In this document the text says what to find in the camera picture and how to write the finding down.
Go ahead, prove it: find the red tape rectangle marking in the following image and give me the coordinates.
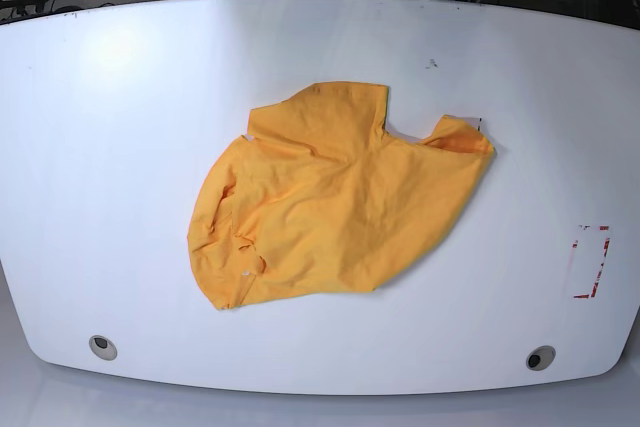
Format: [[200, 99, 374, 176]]
[[567, 225, 611, 299]]

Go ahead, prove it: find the right table grommet hole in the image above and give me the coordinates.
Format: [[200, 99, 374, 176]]
[[526, 345, 556, 371]]

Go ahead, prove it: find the yellow T-shirt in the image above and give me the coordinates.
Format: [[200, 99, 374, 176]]
[[187, 82, 495, 310]]

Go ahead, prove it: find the table grommet hole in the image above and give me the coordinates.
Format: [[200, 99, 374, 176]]
[[526, 345, 556, 371], [89, 335, 118, 361]]

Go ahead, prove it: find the left table grommet hole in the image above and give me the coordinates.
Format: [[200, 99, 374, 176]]
[[89, 335, 118, 361]]

